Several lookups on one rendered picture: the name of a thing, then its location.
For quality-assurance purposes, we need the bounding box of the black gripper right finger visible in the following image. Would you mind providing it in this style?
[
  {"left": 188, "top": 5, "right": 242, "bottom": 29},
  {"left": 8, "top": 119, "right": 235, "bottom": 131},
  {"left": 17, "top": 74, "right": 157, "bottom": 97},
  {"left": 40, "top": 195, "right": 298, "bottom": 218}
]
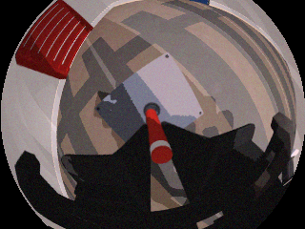
[{"left": 160, "top": 121, "right": 255, "bottom": 203}]

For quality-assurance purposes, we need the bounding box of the red peg with white band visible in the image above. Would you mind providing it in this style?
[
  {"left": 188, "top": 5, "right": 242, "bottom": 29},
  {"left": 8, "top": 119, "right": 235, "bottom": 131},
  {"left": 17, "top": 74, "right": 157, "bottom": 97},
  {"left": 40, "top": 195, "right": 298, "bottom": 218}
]
[{"left": 145, "top": 108, "right": 173, "bottom": 164}]

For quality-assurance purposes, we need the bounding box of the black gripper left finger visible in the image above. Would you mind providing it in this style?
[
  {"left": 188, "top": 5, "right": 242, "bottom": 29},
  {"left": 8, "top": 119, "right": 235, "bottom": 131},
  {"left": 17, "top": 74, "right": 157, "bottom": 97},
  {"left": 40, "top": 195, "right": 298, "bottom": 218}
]
[{"left": 61, "top": 123, "right": 152, "bottom": 213}]

